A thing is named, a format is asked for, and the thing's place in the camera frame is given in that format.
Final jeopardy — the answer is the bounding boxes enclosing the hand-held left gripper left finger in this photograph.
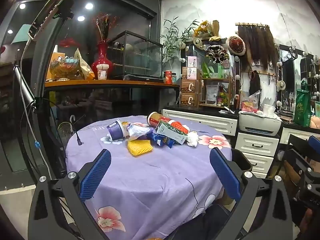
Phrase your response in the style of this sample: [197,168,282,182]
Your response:
[27,149,112,240]

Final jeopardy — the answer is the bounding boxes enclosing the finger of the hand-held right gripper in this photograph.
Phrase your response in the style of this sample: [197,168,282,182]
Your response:
[286,149,320,178]
[309,135,320,153]

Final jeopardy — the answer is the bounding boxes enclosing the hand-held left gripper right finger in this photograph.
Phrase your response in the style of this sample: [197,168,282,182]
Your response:
[209,147,293,240]

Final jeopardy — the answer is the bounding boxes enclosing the white tissue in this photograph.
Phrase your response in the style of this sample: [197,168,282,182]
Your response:
[186,131,199,147]

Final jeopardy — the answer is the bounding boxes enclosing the purple paper cup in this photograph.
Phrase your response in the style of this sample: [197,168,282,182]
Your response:
[106,120,125,141]

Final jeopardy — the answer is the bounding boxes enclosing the yellow foam fruit net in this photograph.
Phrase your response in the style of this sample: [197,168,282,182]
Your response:
[127,139,153,157]

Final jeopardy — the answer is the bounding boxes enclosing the clear plastic wrapper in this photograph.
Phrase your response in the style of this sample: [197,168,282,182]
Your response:
[126,122,154,140]

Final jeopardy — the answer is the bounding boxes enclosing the orange foam fruit net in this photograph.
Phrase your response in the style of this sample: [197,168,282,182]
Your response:
[168,120,190,135]

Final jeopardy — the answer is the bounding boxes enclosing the green and white carton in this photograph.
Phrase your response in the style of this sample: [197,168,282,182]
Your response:
[155,121,189,145]

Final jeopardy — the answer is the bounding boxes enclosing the blue snack wrapper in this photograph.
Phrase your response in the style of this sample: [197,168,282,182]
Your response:
[147,132,175,148]

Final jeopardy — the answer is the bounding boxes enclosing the red cylindrical can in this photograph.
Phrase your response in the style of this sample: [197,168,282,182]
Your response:
[147,112,175,128]

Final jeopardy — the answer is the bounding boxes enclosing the white vanity drawer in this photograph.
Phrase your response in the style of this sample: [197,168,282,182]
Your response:
[279,127,320,145]

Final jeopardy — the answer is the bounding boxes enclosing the white cabinet drawer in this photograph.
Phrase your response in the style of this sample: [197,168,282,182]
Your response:
[241,152,274,174]
[235,132,280,157]
[251,170,269,179]

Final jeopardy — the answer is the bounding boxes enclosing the green tote bag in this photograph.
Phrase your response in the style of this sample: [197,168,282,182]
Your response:
[293,80,312,127]

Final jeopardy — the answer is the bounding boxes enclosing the person's leg in jeans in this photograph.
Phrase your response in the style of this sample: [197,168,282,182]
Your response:
[172,195,234,240]

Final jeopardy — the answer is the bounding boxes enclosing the stack of white containers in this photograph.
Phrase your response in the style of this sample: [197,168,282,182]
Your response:
[262,104,277,118]

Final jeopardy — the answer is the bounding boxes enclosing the white printer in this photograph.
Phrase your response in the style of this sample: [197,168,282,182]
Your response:
[238,111,282,136]

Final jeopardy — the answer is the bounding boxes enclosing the long white drawer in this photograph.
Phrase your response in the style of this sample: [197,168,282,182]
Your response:
[162,109,238,136]

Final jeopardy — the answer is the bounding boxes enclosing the purple floral tablecloth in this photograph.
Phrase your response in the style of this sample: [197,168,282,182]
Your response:
[65,115,233,240]

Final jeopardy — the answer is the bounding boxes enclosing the vanity mirror with bulbs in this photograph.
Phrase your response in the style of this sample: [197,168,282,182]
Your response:
[275,42,320,115]

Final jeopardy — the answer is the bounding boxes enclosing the pink snack bag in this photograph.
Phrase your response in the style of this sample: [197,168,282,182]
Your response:
[240,91,262,114]

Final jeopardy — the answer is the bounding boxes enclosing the bamboo shelf rack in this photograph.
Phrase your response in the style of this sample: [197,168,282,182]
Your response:
[200,76,232,109]

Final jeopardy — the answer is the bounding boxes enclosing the black wig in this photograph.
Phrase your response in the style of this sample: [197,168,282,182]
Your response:
[249,70,262,98]

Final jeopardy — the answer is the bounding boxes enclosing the wooden counter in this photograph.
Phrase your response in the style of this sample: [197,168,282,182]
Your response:
[44,79,180,92]

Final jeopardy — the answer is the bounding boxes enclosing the plastic drink cup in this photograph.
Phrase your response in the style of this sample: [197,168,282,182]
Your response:
[97,64,108,80]

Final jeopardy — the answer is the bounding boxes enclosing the brown box with pink pictures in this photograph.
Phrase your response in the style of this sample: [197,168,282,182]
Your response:
[181,67,198,80]

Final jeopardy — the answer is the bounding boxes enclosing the yellow paper bag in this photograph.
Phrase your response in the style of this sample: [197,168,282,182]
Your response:
[74,47,95,80]

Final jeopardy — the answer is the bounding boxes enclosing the glass candy bowl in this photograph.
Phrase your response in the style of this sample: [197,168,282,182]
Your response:
[49,56,80,80]

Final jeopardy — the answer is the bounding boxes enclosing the rack of hair extensions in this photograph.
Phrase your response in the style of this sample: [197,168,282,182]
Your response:
[235,22,279,72]

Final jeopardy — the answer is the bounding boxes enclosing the red vase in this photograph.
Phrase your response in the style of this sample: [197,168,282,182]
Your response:
[91,41,114,79]

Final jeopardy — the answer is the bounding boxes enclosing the ornate headdress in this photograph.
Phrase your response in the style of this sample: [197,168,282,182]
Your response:
[205,44,230,64]

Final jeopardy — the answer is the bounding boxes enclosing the red round hat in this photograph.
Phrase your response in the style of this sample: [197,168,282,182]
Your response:
[226,35,247,55]

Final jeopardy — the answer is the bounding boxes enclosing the glass terrarium tank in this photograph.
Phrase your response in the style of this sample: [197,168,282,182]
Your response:
[106,30,163,79]

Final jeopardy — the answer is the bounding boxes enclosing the green bamboo plant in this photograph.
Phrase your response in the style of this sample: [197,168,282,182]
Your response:
[160,16,199,63]

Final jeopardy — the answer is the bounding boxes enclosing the sunflower bouquet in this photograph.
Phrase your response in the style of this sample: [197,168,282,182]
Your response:
[192,20,220,40]

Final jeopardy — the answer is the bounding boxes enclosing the red dried flower branches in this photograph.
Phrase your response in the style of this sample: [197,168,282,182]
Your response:
[91,12,119,43]

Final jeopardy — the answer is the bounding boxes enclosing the umbrella handle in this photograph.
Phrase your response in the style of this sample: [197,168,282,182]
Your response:
[69,115,77,137]

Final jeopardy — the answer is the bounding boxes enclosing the white cable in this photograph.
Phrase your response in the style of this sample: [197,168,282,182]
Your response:
[20,37,52,179]

